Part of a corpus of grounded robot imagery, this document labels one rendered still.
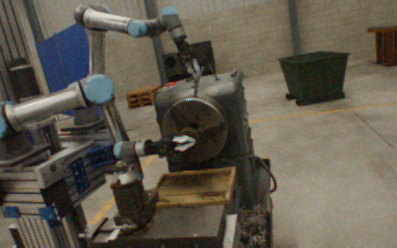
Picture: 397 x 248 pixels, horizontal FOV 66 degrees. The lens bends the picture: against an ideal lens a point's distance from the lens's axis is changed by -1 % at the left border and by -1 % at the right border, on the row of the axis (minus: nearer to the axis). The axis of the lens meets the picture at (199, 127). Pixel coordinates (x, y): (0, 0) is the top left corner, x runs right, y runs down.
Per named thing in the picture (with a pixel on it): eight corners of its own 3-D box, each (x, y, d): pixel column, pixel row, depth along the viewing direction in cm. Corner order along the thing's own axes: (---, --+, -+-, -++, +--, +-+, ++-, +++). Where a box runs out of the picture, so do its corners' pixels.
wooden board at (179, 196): (164, 180, 152) (162, 172, 151) (236, 174, 144) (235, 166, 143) (141, 214, 124) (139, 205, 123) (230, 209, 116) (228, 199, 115)
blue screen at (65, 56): (45, 125, 922) (20, 45, 861) (71, 117, 968) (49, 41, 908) (97, 142, 604) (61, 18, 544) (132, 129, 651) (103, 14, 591)
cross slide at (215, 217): (109, 222, 110) (105, 211, 109) (227, 217, 100) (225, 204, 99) (84, 253, 95) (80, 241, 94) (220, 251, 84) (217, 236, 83)
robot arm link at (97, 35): (80, 98, 185) (78, 2, 163) (98, 93, 198) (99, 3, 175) (96, 103, 181) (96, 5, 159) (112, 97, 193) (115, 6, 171)
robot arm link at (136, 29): (62, 2, 154) (141, 17, 136) (79, 2, 163) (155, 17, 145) (62, 26, 158) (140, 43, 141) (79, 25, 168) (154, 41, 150)
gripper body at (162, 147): (171, 157, 129) (146, 159, 132) (177, 150, 137) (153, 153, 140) (168, 140, 127) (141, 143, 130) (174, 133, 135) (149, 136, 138)
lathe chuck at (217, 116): (166, 153, 163) (166, 93, 154) (227, 157, 157) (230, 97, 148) (162, 158, 155) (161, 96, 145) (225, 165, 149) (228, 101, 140)
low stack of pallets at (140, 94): (141, 100, 1036) (138, 88, 1025) (165, 96, 1019) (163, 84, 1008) (127, 109, 917) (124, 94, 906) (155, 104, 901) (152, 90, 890)
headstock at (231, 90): (187, 132, 229) (176, 80, 219) (251, 124, 218) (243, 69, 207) (162, 164, 173) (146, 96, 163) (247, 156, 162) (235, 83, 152)
